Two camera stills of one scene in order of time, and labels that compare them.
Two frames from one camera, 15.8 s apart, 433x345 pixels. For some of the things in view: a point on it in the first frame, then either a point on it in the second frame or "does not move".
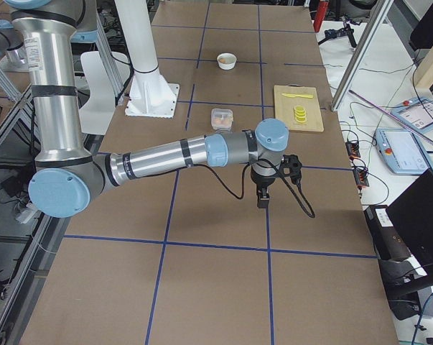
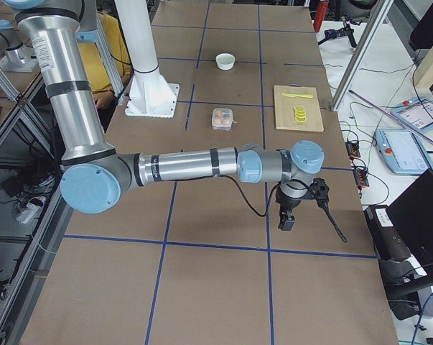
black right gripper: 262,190 to 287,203
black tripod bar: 332,34 does not move
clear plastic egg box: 222,119 does not move
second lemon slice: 300,116 does not move
